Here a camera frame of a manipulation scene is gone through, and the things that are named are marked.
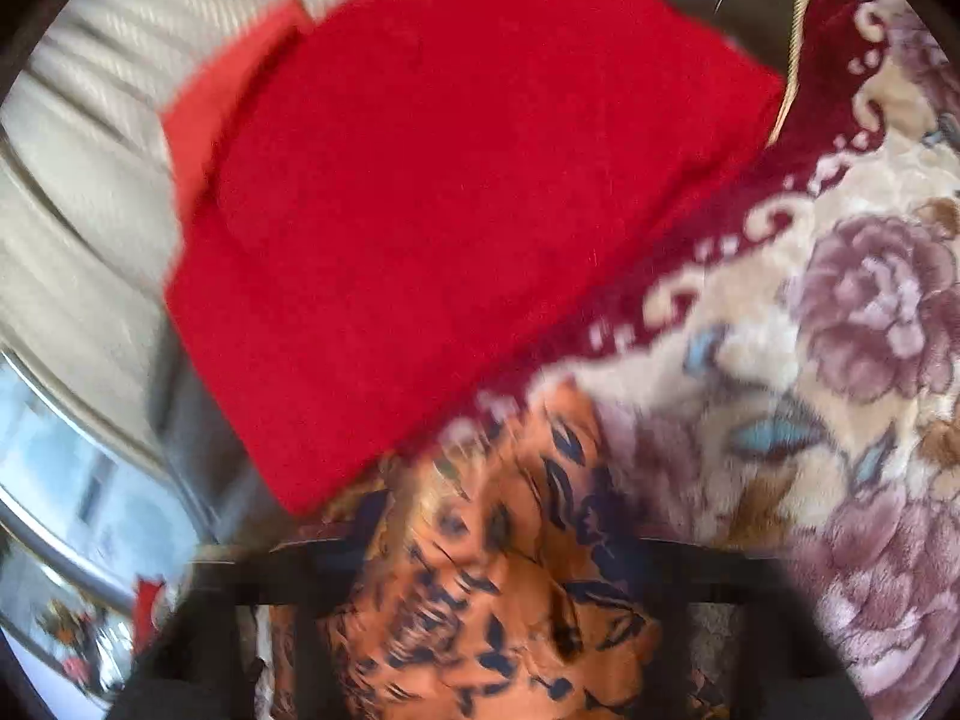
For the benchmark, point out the window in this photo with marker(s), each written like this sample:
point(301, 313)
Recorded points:
point(67, 480)

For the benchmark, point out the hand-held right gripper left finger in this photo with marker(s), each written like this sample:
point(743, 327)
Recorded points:
point(214, 652)

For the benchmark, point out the red cushion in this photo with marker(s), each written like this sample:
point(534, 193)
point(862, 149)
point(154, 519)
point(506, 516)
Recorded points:
point(442, 225)

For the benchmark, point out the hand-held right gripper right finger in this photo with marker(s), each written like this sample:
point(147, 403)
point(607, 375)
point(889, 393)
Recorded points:
point(795, 637)

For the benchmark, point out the orange floral cloth garment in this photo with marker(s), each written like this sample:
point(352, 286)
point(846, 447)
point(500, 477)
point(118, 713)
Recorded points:
point(517, 600)

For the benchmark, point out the floral plush blanket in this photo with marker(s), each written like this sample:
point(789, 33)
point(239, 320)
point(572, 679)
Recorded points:
point(832, 330)

